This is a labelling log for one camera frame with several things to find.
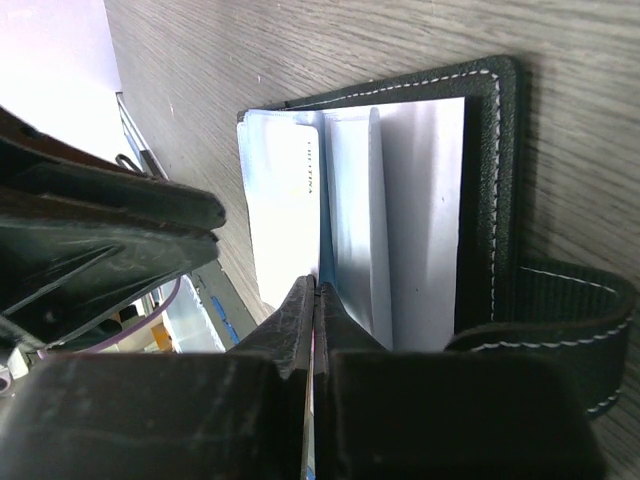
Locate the black leather card holder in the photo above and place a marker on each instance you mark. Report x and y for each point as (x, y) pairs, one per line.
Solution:
(419, 192)

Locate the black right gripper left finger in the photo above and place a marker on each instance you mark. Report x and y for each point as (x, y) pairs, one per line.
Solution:
(234, 415)

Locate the white VIP card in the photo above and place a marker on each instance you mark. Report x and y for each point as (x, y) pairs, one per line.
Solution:
(280, 167)

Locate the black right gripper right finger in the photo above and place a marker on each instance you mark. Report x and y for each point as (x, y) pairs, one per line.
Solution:
(389, 415)

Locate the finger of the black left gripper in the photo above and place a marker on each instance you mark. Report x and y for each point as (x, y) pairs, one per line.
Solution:
(36, 163)
(65, 269)

